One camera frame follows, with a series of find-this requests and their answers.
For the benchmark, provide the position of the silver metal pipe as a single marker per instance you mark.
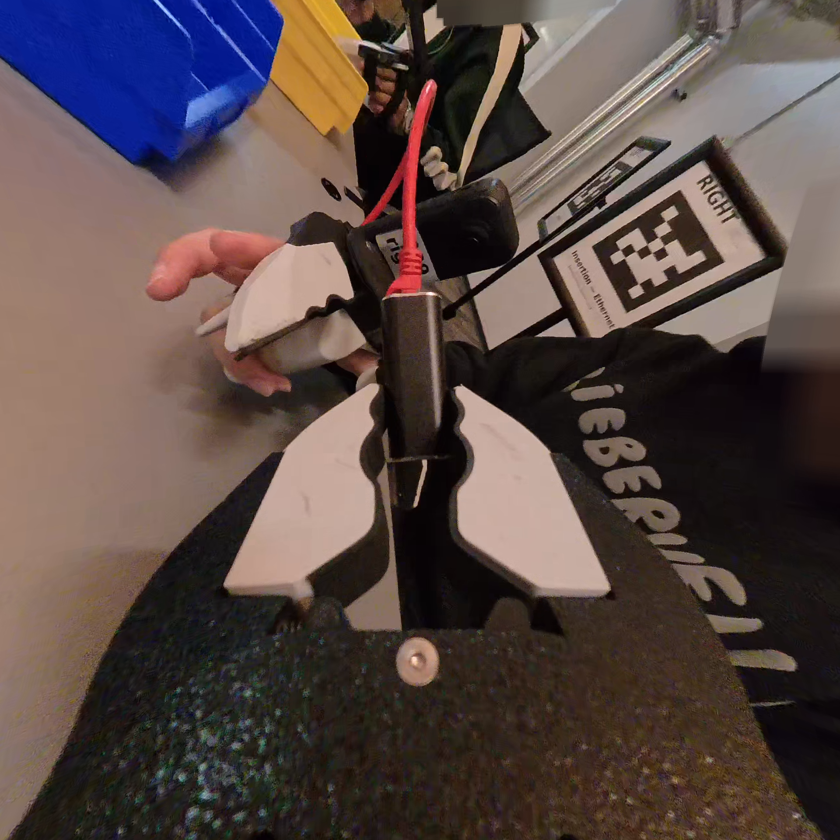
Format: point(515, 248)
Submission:
point(656, 66)

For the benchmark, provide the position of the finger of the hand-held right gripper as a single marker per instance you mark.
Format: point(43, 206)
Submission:
point(316, 344)
point(288, 288)

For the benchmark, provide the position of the person's black clothing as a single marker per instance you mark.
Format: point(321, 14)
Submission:
point(656, 492)

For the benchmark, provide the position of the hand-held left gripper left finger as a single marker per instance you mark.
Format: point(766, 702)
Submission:
point(309, 511)

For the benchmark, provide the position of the small round disc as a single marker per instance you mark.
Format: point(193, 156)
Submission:
point(332, 188)

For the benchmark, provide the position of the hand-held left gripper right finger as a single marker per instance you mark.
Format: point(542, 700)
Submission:
point(526, 511)

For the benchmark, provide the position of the printed paper sign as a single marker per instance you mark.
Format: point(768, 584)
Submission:
point(656, 250)

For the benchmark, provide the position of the black flat strip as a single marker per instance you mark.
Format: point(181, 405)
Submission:
point(355, 198)

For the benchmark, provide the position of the person's right forearm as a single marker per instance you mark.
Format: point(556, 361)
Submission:
point(486, 374)

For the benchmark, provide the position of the black network switch box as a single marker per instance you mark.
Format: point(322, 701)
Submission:
point(414, 367)

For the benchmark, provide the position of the person's right hand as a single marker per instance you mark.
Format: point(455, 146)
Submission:
point(197, 255)

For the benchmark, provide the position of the yellow plastic bin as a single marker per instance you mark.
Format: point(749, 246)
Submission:
point(316, 52)

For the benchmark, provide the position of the blue plastic bin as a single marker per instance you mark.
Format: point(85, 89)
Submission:
point(131, 52)

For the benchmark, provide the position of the black framed marker sign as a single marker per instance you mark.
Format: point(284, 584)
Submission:
point(610, 177)

